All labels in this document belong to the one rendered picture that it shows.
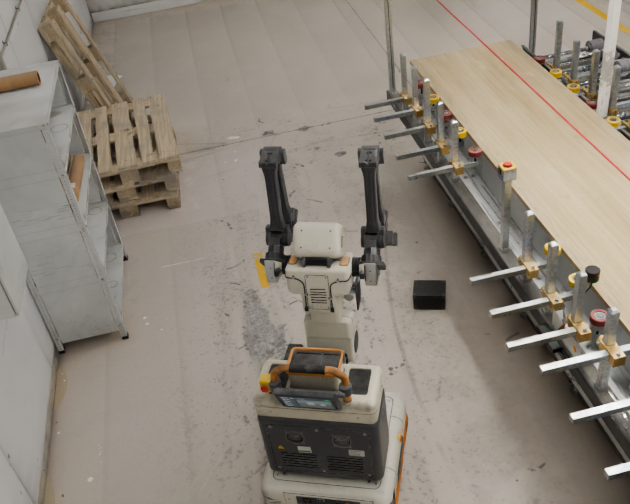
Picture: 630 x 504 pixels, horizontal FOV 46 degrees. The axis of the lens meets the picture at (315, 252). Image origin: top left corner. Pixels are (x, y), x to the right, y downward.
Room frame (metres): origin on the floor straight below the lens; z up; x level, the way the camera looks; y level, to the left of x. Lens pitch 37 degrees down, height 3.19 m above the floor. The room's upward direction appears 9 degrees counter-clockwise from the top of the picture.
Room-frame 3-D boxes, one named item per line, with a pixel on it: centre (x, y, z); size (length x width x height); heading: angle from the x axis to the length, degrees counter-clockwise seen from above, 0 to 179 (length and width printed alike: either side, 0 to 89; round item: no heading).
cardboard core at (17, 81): (4.13, 1.56, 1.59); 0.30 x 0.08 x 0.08; 96
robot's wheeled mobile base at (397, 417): (2.34, 0.04, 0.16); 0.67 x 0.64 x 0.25; 163
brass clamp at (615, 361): (2.02, -1.10, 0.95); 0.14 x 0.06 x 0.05; 6
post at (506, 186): (3.05, -0.99, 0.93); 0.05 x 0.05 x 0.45; 6
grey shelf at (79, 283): (4.02, 1.54, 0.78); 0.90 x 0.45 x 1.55; 6
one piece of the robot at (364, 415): (2.25, 0.07, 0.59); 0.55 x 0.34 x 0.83; 73
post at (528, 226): (2.79, -1.02, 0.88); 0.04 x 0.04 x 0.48; 6
